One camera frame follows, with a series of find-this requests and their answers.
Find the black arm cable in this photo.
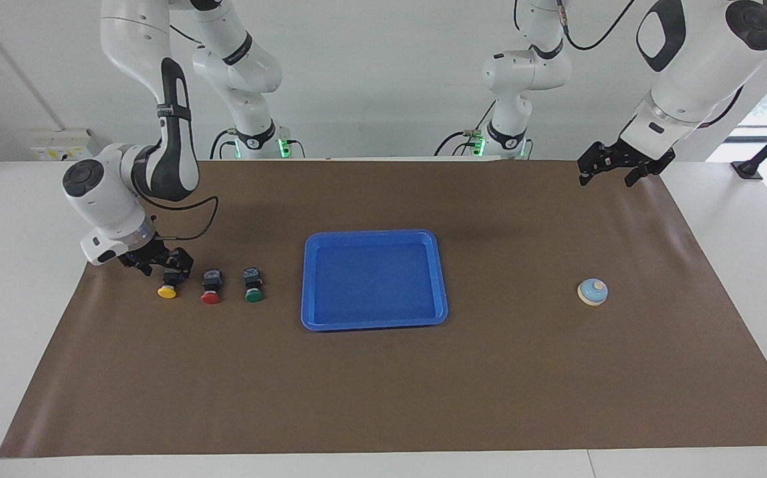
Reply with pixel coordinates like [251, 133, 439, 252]
[134, 193, 219, 242]
[556, 0, 636, 51]

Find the brown table mat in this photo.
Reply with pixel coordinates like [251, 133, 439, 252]
[0, 158, 767, 459]

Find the light blue desk bell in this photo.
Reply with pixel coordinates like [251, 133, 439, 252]
[577, 278, 610, 307]

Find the green push button switch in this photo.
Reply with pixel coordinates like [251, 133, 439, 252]
[243, 267, 266, 304]

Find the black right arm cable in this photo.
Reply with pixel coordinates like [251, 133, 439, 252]
[134, 193, 219, 242]

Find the blue plastic tray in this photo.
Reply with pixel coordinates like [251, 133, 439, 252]
[300, 229, 449, 333]

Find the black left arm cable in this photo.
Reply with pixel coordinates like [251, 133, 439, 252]
[556, 0, 636, 51]

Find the black base cable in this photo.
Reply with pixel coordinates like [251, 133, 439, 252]
[211, 128, 238, 160]
[435, 100, 497, 157]

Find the red push button switch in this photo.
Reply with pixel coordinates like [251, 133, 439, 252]
[201, 269, 224, 305]

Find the yellow push button switch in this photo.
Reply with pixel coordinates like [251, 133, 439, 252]
[157, 267, 185, 299]

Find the white wall power socket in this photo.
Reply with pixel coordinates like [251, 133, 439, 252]
[30, 129, 102, 161]

